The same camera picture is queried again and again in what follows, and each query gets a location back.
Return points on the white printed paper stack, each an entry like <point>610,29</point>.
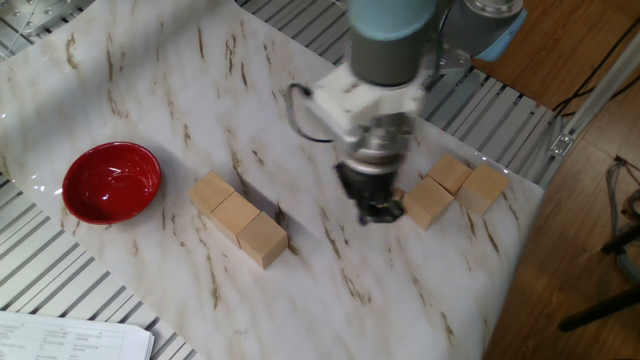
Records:
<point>65,337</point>

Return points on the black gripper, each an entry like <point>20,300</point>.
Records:
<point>367,185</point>

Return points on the small wooden cube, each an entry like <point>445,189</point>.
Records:
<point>398,193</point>

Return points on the aluminium frame rail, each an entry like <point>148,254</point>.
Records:
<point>595,100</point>

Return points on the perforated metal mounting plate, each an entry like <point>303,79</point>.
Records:
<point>40,15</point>

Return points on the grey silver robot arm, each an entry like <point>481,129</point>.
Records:
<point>390,45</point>

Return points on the red glossy bowl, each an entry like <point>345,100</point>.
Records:
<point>111,182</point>

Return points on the white wrist mount housing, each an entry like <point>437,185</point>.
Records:
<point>350,100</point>

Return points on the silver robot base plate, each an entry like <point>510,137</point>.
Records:
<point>452,60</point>

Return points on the white marble pattern board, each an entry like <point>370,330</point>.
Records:
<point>300,300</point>

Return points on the black stand legs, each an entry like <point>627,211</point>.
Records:
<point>600,310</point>

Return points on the large wooden cube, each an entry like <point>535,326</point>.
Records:
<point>234,217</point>
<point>482,190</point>
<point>426,202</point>
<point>449,174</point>
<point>210,192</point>
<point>262,240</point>

